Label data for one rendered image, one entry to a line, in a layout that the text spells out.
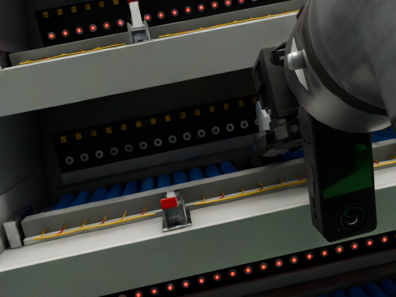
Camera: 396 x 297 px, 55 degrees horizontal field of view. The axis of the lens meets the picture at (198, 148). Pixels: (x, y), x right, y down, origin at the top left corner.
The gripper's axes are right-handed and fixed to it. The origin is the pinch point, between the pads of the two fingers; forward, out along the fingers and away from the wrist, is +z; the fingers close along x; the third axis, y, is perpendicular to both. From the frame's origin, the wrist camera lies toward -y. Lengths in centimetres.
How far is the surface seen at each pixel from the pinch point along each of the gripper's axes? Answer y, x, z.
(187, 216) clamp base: -5.0, 12.4, -5.6
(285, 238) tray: -9.0, 3.9, -7.2
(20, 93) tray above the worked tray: 10.4, 26.2, -6.3
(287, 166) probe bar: -2.2, 1.0, -3.8
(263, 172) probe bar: -2.3, 3.7, -3.7
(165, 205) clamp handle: -3.9, 13.8, -13.7
